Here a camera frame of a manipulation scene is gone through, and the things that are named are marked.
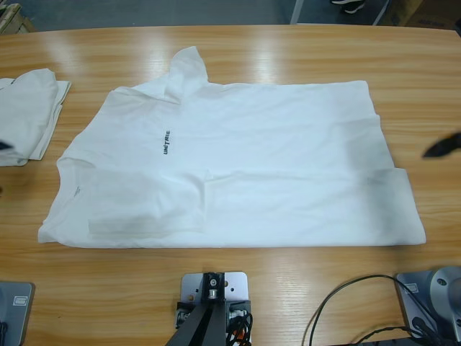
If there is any white block with dark post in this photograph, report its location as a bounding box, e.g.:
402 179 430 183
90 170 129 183
173 271 254 346

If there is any wooden pallet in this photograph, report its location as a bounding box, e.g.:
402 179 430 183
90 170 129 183
0 2 37 35

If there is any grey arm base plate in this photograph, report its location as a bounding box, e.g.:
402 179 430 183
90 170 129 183
395 266 461 341
0 281 34 346

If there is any brown cardboard box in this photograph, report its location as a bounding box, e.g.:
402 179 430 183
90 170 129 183
378 0 461 31

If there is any black cable at base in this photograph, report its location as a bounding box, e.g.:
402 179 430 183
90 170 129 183
301 273 440 346

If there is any black white shoe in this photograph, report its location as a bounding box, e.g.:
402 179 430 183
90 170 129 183
330 0 368 15

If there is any white metal post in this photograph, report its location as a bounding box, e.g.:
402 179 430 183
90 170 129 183
290 0 307 25

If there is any white Unitree T-shirt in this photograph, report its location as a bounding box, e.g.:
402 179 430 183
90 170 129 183
0 68 73 168
37 46 427 249

